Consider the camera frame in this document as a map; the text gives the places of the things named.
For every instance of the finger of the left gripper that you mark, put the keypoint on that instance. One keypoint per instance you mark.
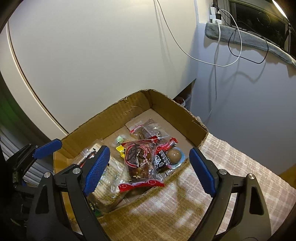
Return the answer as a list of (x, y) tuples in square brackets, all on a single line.
[(71, 171), (47, 149)]

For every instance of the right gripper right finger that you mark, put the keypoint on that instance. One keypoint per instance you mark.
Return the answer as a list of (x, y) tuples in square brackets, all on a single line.
[(237, 210)]

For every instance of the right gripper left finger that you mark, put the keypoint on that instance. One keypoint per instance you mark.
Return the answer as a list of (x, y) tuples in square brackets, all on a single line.
[(48, 218)]

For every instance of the yellow candy packet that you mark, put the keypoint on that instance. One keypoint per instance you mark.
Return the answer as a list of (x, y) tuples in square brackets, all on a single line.
[(121, 149)]

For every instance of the clear red date pack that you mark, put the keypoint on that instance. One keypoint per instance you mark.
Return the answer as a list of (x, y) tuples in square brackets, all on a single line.
[(152, 130), (139, 156)]

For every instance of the black patterned snack packet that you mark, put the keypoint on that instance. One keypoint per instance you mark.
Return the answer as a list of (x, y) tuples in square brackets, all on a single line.
[(161, 162)]

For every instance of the brown egg vacuum pack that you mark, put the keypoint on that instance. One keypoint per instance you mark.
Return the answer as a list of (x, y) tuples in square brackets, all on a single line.
[(175, 157)]

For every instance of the small clear green candy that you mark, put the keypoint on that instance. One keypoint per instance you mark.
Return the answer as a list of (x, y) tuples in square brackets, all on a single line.
[(120, 139)]

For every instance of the plaid beige tablecloth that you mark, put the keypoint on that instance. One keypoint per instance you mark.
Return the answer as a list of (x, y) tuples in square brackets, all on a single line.
[(174, 211)]

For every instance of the brown cardboard box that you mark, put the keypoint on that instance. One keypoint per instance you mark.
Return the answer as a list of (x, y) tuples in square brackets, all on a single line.
[(116, 119)]

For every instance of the grey windowsill mat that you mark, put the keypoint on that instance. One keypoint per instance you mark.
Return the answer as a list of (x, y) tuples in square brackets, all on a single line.
[(228, 34)]

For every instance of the white power strip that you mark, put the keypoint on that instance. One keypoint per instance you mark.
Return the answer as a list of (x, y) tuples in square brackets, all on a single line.
[(215, 15)]

